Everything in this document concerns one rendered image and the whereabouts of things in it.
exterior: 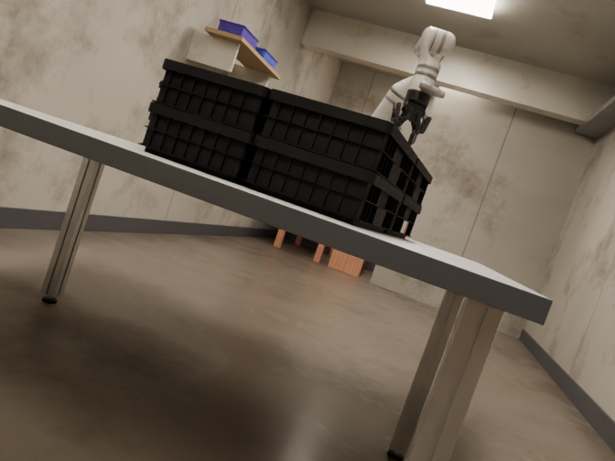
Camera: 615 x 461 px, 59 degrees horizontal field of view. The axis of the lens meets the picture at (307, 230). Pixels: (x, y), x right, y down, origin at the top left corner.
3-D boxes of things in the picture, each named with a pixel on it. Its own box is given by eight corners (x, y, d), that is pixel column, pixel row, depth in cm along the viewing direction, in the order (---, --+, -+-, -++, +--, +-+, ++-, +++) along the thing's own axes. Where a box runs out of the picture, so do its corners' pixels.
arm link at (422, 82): (422, 87, 161) (429, 67, 160) (401, 88, 171) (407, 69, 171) (445, 99, 165) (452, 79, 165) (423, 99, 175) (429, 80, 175)
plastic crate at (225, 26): (231, 46, 448) (234, 34, 448) (255, 53, 443) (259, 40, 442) (214, 31, 416) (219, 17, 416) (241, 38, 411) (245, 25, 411)
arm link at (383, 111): (385, 85, 206) (400, 93, 213) (345, 144, 218) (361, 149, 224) (398, 98, 201) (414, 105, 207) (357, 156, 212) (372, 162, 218)
